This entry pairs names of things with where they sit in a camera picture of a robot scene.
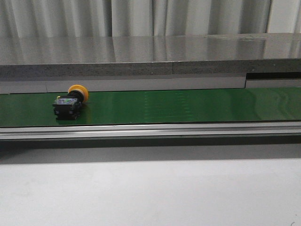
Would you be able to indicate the aluminium conveyor side rail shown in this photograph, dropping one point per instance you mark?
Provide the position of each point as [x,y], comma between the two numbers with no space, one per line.
[152,130]

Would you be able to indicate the white pleated curtain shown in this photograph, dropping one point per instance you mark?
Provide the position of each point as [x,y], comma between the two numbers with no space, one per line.
[101,18]

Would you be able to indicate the green conveyor belt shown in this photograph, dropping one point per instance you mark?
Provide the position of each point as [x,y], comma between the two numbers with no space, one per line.
[164,106]

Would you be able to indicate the grey speckled stone counter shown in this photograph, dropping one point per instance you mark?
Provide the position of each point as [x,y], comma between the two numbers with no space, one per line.
[48,65]

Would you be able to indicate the yellow push button switch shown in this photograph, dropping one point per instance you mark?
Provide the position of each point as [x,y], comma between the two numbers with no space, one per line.
[68,107]

